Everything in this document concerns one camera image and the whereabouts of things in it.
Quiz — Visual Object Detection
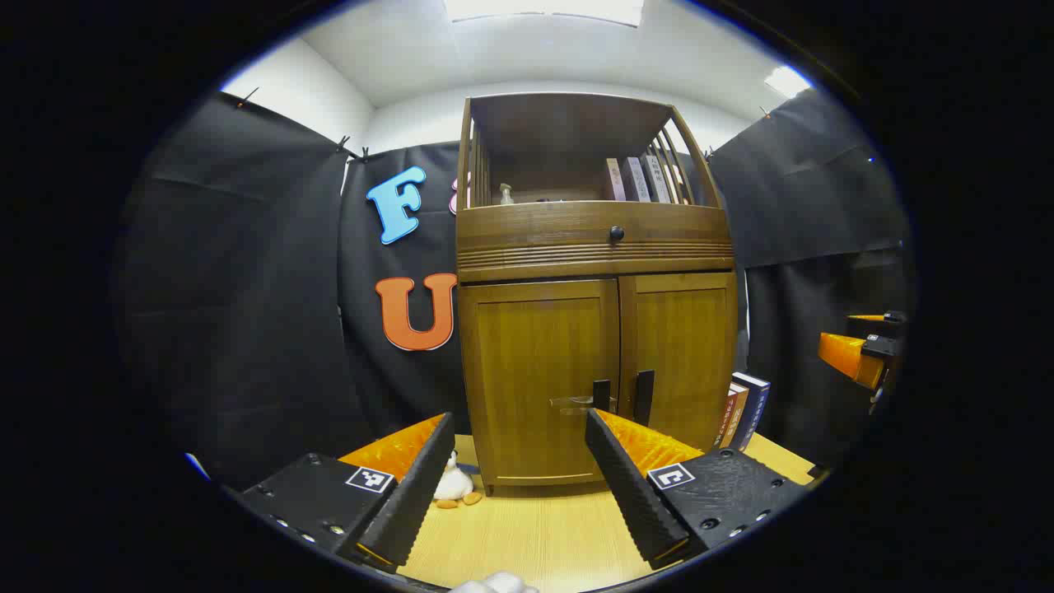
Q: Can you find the tan book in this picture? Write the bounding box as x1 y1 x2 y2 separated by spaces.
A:
726 383 750 451

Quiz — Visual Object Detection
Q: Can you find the penguin plush toy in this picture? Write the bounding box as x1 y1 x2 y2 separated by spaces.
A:
432 451 484 509

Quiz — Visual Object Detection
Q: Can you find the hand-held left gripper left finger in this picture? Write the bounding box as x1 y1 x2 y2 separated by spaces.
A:
235 412 456 575

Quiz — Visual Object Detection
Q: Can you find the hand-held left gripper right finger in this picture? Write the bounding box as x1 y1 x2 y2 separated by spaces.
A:
585 409 814 571

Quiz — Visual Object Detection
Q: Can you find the black backdrop cloth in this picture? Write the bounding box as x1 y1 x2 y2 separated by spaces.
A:
115 86 915 495

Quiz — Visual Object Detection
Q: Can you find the wooden double-door shoe cabinet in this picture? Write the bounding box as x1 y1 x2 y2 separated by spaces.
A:
455 92 739 495

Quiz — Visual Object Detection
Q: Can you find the wooden shoe cabinet door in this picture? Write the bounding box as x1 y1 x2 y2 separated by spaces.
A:
459 278 621 488
619 272 738 452

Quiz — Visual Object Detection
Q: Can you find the wooden drawer with black knob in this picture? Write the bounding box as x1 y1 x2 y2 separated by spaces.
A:
455 202 734 273

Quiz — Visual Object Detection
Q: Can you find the brown book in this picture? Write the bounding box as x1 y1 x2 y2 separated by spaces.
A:
716 391 738 450

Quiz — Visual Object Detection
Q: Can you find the blue book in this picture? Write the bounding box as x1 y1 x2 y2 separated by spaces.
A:
733 372 772 452

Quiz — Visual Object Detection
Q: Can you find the ceiling light panel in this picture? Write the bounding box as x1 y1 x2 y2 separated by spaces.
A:
764 64 812 100

